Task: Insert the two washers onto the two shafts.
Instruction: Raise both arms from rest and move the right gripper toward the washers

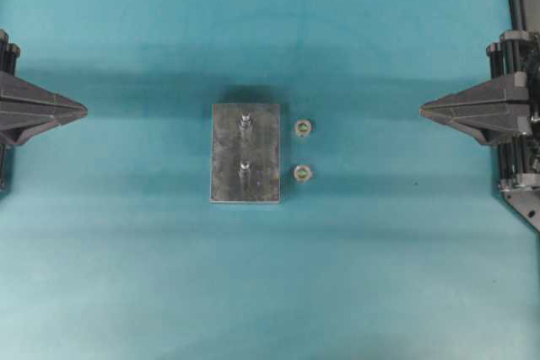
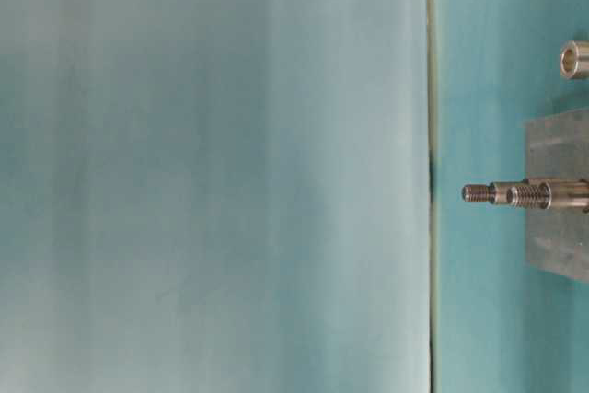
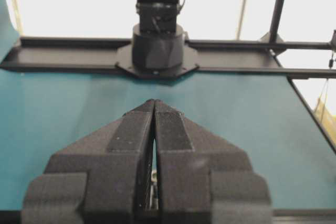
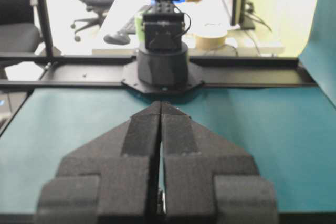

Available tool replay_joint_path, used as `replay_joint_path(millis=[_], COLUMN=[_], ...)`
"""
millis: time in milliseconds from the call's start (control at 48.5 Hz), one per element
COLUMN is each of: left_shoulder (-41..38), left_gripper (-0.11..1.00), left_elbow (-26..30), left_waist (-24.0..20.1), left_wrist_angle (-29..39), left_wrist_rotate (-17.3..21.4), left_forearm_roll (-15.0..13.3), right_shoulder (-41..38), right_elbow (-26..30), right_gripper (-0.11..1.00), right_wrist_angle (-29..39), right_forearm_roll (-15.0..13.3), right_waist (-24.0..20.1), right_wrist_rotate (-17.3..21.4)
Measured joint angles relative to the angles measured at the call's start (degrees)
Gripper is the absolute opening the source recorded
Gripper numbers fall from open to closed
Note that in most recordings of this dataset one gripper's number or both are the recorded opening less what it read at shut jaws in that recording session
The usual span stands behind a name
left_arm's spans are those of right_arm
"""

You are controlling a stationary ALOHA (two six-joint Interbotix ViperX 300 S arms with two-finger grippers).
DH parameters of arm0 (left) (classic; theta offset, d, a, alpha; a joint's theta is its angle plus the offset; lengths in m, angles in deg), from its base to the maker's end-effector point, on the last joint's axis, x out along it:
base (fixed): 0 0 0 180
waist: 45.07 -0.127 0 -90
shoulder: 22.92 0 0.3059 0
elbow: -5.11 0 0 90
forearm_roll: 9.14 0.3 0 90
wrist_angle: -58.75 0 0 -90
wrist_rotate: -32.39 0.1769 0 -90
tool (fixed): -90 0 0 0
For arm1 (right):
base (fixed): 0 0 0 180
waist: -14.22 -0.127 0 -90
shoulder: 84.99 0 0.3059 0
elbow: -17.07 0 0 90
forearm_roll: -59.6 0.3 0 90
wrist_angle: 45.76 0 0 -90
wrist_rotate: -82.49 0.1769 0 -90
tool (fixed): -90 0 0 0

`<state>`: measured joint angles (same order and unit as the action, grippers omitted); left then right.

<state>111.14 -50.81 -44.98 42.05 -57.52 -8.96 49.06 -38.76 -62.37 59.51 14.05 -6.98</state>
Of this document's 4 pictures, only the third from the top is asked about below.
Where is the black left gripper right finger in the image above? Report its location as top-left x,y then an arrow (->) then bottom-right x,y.
154,100 -> 272,223

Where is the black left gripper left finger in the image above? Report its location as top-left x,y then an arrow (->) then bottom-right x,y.
21,100 -> 153,223

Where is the black vertical frame post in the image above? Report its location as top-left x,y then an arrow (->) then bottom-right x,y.
269,0 -> 285,43

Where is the black table edge bar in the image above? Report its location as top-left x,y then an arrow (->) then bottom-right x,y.
287,77 -> 335,154

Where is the black aluminium frame rail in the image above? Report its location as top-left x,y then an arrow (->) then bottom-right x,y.
1,37 -> 335,80

